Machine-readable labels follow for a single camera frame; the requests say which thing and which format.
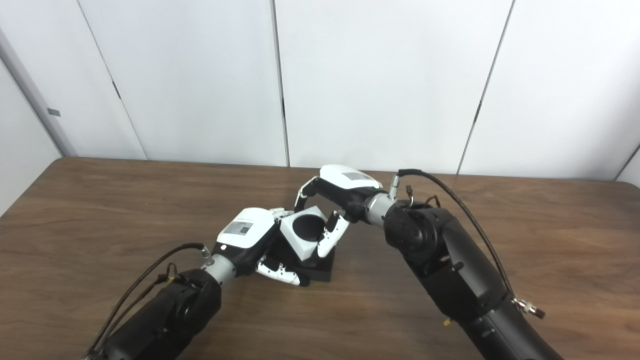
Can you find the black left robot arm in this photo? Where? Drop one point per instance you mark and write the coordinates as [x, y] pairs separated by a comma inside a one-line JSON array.
[[165, 315]]

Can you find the small grey wall label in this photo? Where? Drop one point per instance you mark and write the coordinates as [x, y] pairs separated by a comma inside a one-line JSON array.
[[53, 112]]

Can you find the white square piece with hole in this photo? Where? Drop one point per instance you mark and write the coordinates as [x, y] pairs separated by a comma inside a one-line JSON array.
[[295, 242]]

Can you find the white and black left hand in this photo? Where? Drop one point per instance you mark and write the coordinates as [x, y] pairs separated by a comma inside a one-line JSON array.
[[247, 230]]

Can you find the white and black right hand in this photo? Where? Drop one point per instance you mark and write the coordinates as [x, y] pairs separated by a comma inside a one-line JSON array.
[[345, 187]]

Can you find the black peg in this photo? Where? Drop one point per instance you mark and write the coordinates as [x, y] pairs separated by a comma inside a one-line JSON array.
[[320, 270]]

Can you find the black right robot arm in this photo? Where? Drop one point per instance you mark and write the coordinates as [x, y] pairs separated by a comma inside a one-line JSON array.
[[450, 260]]

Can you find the grey wall post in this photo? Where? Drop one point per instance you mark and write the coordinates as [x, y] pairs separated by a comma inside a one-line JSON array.
[[37, 95]]

